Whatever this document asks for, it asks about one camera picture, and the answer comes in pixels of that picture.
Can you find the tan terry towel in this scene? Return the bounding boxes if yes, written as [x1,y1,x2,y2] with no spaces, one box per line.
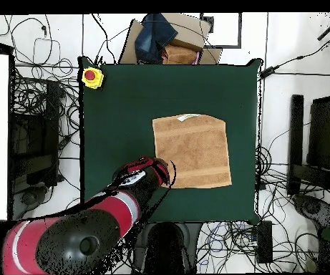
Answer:
[152,113,233,189]

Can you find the grey stand base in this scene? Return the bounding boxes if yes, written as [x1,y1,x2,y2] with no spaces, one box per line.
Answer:
[12,183,51,220]
[293,193,330,230]

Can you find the black rectangular box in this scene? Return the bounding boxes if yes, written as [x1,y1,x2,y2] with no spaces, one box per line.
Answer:
[256,220,273,264]

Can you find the tangle of black cables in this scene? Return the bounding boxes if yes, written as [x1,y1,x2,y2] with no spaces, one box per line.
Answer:
[9,64,81,184]
[254,144,297,198]
[195,221,319,273]

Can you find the blue denim jeans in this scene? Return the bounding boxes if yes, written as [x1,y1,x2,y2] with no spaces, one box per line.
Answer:
[134,12,179,64]

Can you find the yellow emergency stop button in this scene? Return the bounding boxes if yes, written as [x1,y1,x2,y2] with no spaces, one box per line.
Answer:
[81,66,105,90]

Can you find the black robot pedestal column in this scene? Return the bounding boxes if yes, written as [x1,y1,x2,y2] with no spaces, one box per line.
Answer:
[132,221,197,274]

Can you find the orange folded towel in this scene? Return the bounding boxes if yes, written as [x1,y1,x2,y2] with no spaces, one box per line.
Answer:
[162,44,200,65]

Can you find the brown cardboard box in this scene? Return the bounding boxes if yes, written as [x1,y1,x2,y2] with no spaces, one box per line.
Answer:
[118,12,223,65]

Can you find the black power adapter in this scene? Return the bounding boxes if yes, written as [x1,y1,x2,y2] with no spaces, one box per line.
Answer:
[259,65,280,79]

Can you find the dark green table cloth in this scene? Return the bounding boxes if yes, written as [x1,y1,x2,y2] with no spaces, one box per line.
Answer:
[77,56,263,226]

